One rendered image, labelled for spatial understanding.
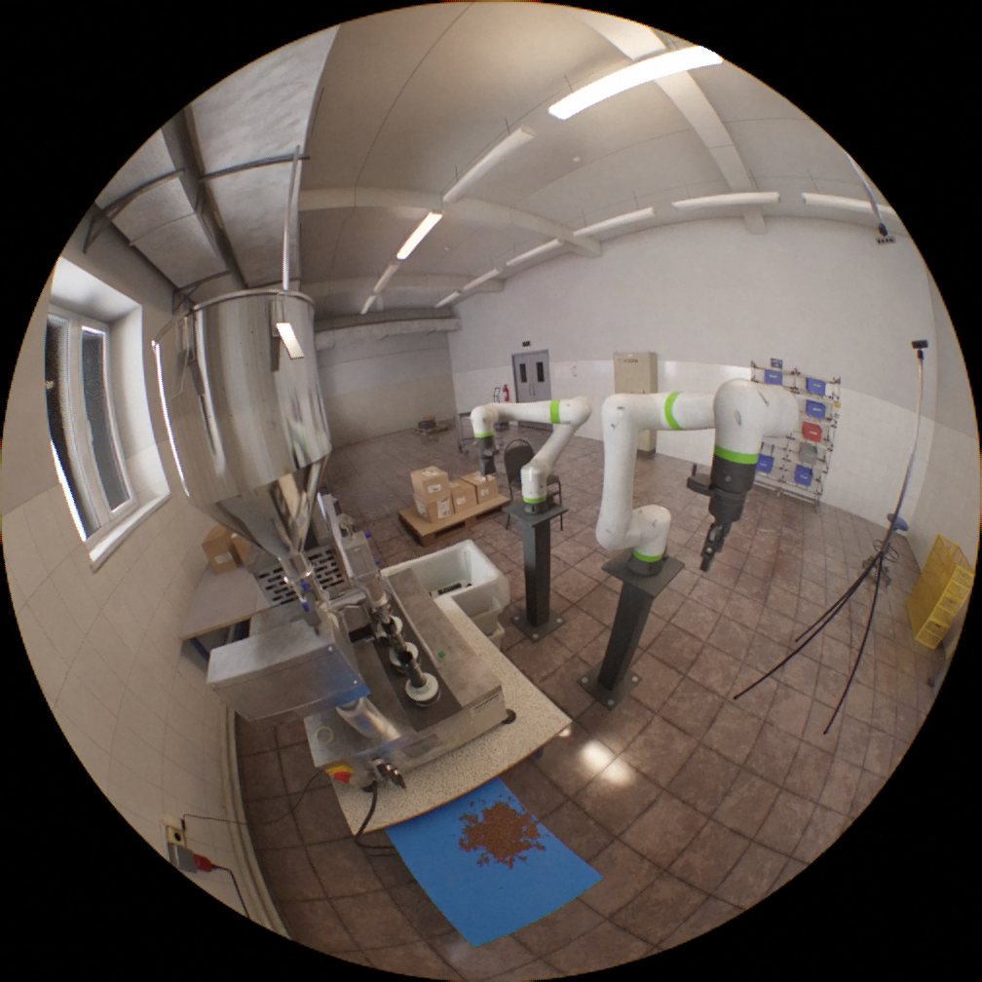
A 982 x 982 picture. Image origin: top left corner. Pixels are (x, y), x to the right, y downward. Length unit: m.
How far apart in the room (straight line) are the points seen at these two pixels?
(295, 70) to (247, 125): 0.45
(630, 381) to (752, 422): 5.28
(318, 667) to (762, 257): 6.06
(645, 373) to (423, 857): 5.95
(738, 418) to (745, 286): 5.17
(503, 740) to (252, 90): 2.90
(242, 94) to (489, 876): 3.13
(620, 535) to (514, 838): 1.03
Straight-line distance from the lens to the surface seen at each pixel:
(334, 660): 0.50
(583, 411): 1.34
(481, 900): 1.09
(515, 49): 3.22
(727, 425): 0.54
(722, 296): 5.68
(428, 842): 1.09
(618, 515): 0.95
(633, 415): 0.85
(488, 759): 0.93
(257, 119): 2.29
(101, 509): 2.67
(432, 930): 1.81
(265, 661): 0.52
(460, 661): 0.77
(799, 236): 5.99
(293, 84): 2.15
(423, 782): 0.95
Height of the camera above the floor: 1.65
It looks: 23 degrees down
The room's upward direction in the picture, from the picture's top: 7 degrees counter-clockwise
